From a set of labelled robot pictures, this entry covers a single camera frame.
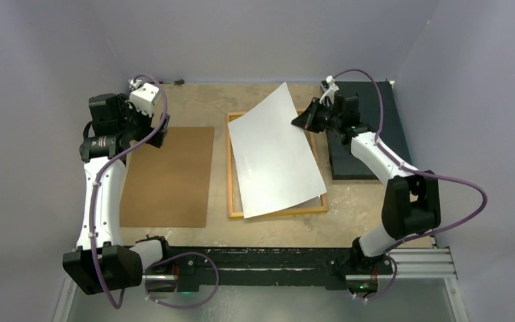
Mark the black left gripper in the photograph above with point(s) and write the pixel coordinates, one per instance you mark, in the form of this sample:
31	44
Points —
146	119

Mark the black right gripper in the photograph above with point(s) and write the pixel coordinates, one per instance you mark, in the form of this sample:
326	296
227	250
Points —
308	121

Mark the building and sky photo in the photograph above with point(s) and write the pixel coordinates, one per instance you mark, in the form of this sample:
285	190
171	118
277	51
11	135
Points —
275	166

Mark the brown frame backing board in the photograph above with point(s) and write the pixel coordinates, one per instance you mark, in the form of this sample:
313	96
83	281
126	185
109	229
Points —
169	186

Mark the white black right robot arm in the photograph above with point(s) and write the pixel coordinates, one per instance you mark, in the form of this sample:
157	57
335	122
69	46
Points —
411	201

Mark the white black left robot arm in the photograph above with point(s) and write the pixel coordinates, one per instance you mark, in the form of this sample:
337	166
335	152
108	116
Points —
119	124

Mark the dark green flat box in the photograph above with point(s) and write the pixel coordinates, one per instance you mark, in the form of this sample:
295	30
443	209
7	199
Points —
343	165

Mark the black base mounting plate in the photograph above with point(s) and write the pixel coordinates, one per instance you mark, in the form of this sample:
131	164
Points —
330	268

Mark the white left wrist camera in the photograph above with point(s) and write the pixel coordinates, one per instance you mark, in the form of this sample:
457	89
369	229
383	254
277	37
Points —
143	97

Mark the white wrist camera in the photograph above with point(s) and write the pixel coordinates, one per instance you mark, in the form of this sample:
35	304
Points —
143	97
328	90

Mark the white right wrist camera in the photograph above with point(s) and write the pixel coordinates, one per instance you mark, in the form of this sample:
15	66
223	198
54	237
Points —
328	90

